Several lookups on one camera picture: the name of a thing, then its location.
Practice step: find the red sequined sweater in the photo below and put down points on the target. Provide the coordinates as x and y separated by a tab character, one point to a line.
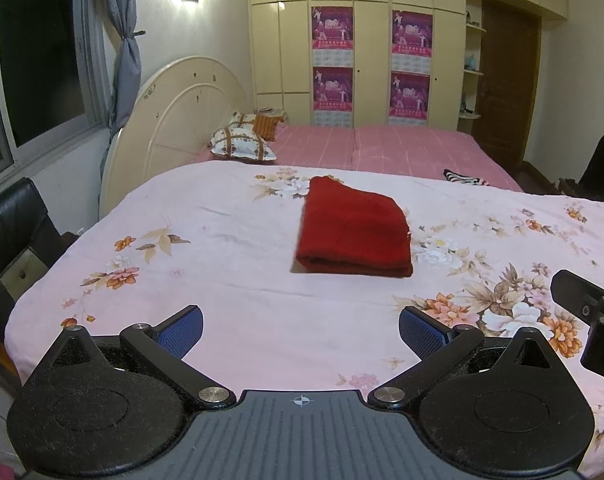
352	230

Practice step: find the small floral brown-trim pillow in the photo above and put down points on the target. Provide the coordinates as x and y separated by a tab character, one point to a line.
242	120

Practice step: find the window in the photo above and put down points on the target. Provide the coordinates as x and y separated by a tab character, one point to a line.
36	50

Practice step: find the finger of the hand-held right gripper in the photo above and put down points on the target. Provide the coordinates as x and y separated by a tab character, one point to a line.
572	290

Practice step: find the orange patterned cloth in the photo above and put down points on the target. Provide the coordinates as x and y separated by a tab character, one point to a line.
267	127

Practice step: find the pink floral bedsheet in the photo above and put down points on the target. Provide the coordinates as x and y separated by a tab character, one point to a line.
206	280

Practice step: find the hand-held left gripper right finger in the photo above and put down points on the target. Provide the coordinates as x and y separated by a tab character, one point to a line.
422	332

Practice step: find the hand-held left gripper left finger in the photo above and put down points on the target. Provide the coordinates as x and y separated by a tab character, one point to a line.
181	332

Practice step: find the large floral brown-trim pillow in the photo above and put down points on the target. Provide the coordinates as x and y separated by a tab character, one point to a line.
236	142

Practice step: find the blue shelf ornament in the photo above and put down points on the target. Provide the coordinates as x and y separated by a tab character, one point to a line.
472	62

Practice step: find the pink checked bed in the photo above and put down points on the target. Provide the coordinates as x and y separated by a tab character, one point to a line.
382	150

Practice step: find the purple wall poster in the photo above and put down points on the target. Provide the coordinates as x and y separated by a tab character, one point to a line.
409	96
333	92
332	35
412	37

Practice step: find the grey-blue curtain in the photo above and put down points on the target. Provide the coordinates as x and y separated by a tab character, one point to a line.
126	70

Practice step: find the cream wardrobe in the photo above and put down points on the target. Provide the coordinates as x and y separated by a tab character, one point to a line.
282	50

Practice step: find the black-white striped cloth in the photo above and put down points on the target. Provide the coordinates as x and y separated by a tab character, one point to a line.
462	177

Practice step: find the black leather chair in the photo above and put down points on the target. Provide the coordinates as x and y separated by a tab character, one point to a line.
11	225

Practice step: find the brown wooden door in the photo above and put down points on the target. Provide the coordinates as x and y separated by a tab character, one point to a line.
507	85

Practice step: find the cream round headboard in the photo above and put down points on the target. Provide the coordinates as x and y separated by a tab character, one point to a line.
181	110

